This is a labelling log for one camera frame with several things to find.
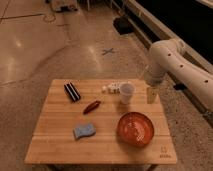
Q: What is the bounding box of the red-brown elongated utensil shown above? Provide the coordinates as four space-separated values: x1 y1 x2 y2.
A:
83 100 101 114

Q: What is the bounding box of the black floor mat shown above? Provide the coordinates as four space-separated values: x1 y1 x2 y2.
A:
113 17 133 35

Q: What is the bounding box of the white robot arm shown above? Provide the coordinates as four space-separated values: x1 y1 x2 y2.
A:
143 39 213 112

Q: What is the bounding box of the grey equipment on floor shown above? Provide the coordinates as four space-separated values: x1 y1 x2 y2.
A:
44 0 78 12

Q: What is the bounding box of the black striped box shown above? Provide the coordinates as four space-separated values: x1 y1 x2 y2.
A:
64 83 81 102

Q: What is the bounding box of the red ribbed bowl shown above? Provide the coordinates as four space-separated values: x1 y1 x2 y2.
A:
117 112 154 147

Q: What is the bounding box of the blue sponge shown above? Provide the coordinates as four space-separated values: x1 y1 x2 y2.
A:
73 123 96 140

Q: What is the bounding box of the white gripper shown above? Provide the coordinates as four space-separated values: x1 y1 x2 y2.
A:
144 67 165 104

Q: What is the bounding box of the white ceramic cup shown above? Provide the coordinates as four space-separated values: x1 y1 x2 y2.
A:
119 83 135 104

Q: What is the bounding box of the white ledge rail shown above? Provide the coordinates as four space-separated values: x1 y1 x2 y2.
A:
124 0 213 73

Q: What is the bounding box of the wooden table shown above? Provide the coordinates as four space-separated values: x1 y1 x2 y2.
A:
25 79 177 165

